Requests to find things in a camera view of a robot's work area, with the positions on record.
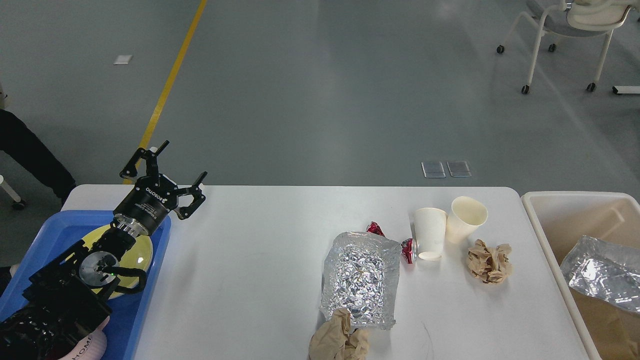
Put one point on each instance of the blue plastic tray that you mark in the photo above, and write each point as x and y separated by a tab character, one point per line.
57	234

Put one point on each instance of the white chair at left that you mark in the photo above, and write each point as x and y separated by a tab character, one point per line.
18	203

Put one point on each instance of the beige plastic bin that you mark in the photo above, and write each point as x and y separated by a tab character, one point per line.
561	218

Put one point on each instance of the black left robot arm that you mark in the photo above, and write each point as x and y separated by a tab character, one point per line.
67	299

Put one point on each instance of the silver foil bag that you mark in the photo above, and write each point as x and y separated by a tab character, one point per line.
604	270

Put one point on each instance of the person in brown sweater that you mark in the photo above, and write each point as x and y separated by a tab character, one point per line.
25	147

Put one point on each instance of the white paper cup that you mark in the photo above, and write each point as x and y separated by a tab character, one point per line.
430	232
465	216

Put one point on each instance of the yellow plastic plate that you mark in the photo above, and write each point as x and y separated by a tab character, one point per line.
140	255

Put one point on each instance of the white rolling chair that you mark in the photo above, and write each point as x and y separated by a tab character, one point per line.
572	19

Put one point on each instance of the red foil wrapper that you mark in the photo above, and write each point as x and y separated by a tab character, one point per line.
409	245

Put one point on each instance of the large crumpled foil bag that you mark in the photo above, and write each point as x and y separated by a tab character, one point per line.
361	274

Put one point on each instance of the small brown paper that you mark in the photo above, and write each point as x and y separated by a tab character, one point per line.
490	265

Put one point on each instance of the crumpled brown paper ball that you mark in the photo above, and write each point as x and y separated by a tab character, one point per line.
335	339

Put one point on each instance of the pink ribbed mug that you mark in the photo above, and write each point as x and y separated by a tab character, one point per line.
92	347

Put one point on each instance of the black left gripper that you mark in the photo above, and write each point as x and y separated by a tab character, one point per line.
155	195

